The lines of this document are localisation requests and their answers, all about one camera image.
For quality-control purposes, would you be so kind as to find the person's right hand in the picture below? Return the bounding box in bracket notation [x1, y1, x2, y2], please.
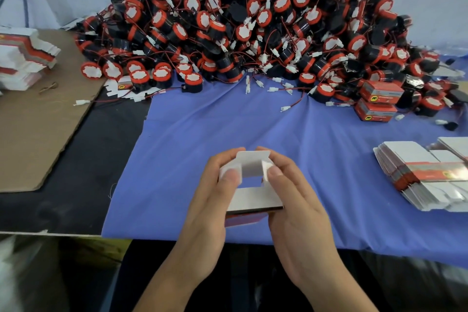
[256, 146, 346, 296]

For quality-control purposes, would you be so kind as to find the person's left hand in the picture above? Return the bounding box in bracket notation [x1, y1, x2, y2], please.
[175, 147, 247, 291]

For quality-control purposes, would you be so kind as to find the orange white paper box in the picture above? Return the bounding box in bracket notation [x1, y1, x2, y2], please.
[354, 98, 399, 123]
[360, 80, 405, 105]
[218, 149, 285, 227]

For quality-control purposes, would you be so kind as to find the stack of paper boxes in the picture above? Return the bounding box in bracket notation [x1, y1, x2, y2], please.
[0, 26, 61, 92]
[373, 136, 468, 213]

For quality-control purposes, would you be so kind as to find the pile of black red buzzers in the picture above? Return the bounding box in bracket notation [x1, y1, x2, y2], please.
[73, 0, 468, 117]

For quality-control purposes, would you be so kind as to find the blue cloth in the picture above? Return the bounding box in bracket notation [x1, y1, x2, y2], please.
[102, 52, 468, 269]

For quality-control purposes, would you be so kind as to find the brown cardboard sheet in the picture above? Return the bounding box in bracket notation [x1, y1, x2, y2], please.
[0, 29, 103, 194]

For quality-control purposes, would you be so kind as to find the rubber band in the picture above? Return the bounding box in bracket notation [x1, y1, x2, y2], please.
[38, 81, 59, 95]

